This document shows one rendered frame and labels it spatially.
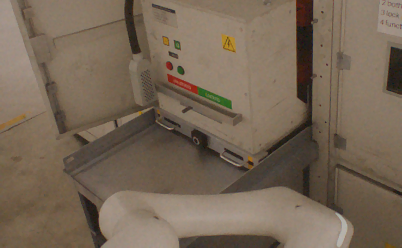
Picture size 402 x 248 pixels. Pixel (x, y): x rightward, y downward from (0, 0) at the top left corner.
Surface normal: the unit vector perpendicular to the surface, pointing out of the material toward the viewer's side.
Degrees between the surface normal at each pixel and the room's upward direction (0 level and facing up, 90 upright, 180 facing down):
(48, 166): 0
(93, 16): 90
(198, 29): 90
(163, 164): 0
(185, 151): 0
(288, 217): 47
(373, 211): 90
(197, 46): 90
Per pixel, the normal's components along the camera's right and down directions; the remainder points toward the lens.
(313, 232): -0.42, -0.18
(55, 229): -0.11, -0.84
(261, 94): 0.68, 0.32
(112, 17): 0.44, 0.44
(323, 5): -0.72, 0.44
